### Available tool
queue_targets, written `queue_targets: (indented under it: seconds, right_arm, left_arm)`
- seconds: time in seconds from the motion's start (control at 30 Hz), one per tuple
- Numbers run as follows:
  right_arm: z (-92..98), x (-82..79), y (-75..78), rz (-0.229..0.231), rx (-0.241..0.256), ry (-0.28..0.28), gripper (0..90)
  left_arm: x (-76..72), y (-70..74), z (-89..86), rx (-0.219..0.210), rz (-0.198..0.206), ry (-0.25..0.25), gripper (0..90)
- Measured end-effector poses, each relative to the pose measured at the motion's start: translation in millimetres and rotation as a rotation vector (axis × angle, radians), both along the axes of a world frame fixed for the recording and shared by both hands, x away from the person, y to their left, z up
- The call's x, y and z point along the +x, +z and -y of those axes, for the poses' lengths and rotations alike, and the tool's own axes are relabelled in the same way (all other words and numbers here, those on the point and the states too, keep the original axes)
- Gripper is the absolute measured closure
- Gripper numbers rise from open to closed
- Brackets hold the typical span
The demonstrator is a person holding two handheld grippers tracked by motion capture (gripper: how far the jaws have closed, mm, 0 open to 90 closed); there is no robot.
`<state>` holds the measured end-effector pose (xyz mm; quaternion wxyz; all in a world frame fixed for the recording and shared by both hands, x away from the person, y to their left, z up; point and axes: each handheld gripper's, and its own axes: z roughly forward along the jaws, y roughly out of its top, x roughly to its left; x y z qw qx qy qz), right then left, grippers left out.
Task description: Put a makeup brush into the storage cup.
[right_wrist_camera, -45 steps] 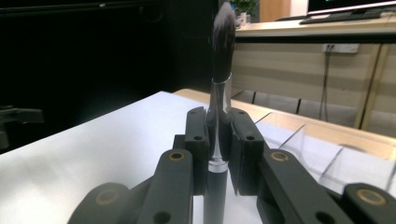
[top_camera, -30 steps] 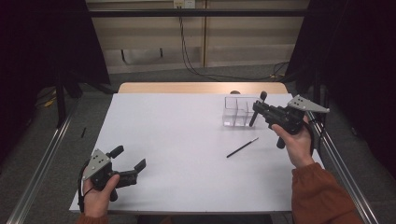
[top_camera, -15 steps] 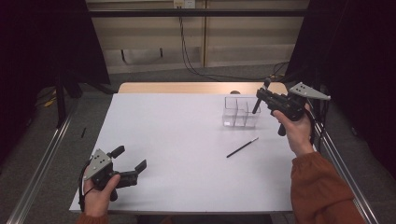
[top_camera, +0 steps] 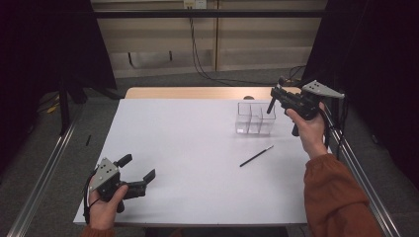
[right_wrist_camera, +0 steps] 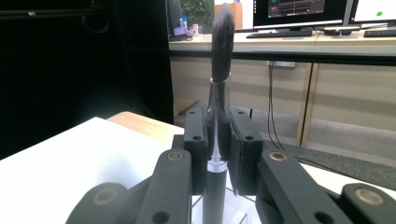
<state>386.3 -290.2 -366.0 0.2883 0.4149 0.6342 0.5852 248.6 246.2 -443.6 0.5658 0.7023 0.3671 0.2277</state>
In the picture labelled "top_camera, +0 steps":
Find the person's left hand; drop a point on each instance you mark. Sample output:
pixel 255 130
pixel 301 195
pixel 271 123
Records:
pixel 103 214

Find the clear acrylic organizer box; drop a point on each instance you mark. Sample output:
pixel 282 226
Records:
pixel 253 120

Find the thin black brush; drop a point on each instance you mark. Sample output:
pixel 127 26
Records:
pixel 255 158

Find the metal floor rail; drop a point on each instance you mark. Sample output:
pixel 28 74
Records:
pixel 378 204
pixel 42 184

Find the person's right hand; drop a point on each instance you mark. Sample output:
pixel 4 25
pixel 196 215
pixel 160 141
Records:
pixel 309 135

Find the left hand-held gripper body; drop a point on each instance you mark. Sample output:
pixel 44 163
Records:
pixel 104 173

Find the black metal stand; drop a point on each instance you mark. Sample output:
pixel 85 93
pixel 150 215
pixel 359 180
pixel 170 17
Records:
pixel 63 108
pixel 336 112

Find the white wall socket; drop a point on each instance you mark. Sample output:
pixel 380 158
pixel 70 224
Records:
pixel 195 3

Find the white table mat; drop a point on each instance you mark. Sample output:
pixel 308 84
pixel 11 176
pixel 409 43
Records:
pixel 181 138

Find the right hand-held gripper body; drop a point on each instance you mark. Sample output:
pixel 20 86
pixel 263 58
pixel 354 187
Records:
pixel 306 103

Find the dark curtain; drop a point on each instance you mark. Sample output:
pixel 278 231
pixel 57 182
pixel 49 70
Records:
pixel 39 49
pixel 378 49

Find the black horizontal bar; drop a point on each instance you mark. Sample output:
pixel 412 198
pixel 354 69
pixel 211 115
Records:
pixel 148 13

